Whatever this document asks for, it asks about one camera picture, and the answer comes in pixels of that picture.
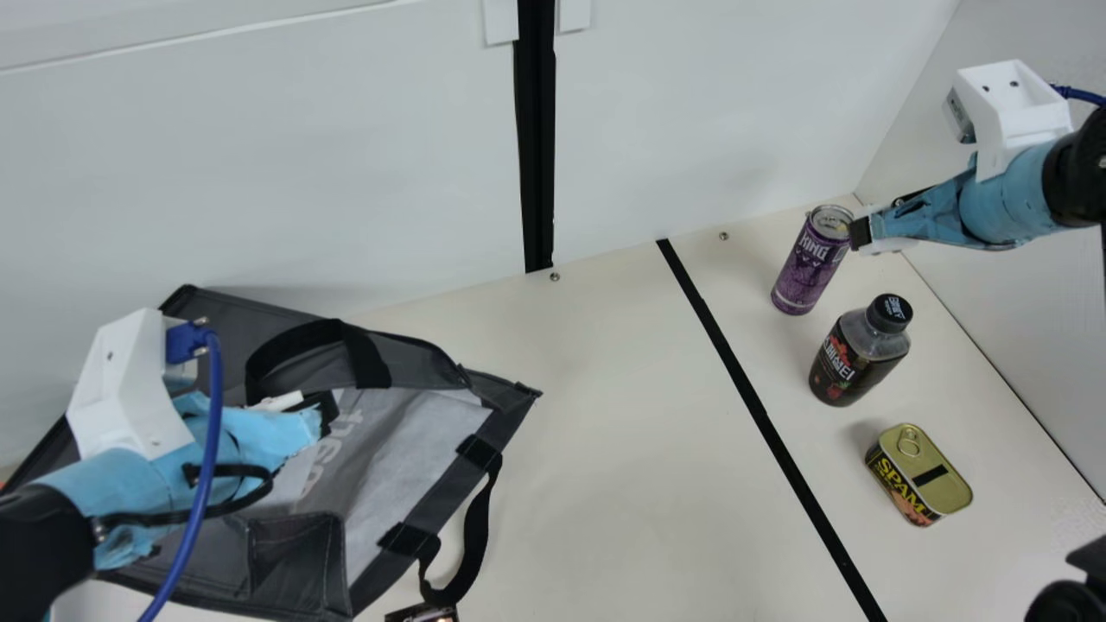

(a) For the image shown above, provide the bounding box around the thin black cable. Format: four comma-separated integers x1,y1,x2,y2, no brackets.
91,462,282,530

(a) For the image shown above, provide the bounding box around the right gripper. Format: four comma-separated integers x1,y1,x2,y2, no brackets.
849,143,1068,257

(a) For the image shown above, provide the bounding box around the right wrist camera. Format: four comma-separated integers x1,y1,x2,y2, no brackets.
942,59,1074,182

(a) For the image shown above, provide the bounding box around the dark grey bag with straps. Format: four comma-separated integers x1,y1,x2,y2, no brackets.
0,285,543,622

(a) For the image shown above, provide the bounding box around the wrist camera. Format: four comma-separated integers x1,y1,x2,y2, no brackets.
942,59,1074,182
67,308,200,461

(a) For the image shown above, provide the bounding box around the black post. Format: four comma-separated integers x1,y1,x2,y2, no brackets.
514,0,556,274

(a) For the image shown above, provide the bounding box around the blue cable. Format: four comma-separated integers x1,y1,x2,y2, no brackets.
138,318,224,622
1050,82,1106,109

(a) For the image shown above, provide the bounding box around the dark coffee bottle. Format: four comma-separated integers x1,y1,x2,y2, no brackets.
808,294,915,409

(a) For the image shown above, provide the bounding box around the black strip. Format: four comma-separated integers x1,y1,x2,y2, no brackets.
657,238,889,622

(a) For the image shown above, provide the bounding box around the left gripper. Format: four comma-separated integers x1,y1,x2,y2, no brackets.
35,390,340,571

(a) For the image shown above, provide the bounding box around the purple can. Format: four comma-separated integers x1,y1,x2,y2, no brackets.
771,204,856,316

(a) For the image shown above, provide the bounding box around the gold rectangular tin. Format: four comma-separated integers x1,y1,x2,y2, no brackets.
865,422,974,528

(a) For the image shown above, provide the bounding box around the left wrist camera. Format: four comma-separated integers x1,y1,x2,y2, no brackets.
67,308,200,461

